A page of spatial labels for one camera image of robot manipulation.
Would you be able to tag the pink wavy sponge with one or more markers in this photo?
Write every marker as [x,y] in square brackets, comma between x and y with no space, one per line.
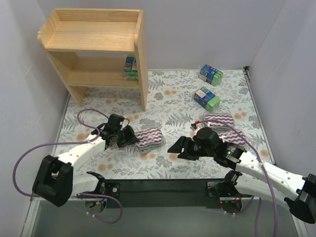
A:
[149,139]
[215,120]
[232,137]

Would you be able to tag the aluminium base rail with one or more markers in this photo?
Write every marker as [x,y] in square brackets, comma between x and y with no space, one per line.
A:
[247,197]

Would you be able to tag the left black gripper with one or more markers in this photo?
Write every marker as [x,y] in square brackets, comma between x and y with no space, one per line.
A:
[124,138]

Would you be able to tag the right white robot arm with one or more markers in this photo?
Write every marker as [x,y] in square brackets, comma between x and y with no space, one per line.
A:
[250,176]

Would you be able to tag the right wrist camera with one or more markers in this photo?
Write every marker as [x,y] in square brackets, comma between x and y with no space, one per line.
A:
[194,125]

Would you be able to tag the floral patterned table mat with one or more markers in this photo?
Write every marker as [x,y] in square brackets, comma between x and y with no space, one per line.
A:
[171,108]

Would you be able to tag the blue green sponge pack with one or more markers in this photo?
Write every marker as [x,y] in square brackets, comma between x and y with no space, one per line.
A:
[130,68]
[210,75]
[206,99]

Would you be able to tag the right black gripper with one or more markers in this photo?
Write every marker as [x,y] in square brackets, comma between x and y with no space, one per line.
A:
[187,147]

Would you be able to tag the wooden two-tier shelf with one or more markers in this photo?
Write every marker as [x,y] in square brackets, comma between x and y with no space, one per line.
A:
[88,48]

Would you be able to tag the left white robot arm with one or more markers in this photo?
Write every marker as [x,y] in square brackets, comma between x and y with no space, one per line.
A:
[56,181]

